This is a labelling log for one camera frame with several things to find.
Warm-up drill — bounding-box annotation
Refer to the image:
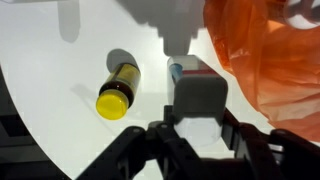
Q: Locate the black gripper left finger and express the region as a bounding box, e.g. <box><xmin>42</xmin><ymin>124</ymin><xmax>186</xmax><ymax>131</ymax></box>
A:
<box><xmin>77</xmin><ymin>121</ymin><xmax>212</xmax><ymax>180</ymax></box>

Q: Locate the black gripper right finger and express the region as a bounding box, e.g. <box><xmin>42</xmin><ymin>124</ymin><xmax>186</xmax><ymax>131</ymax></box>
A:
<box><xmin>163</xmin><ymin>74</ymin><xmax>320</xmax><ymax>180</ymax></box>

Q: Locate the yellow-capped brown bottle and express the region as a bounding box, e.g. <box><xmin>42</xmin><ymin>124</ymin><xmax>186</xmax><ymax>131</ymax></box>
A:
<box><xmin>96</xmin><ymin>63</ymin><xmax>141</xmax><ymax>120</ymax></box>

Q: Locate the orange plastic bag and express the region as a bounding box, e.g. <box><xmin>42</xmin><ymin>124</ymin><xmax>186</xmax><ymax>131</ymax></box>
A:
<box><xmin>203</xmin><ymin>0</ymin><xmax>320</xmax><ymax>142</ymax></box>

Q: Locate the white round pedestal table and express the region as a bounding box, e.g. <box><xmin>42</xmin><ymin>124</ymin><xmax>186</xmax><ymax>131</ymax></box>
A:
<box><xmin>0</xmin><ymin>0</ymin><xmax>320</xmax><ymax>180</ymax></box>

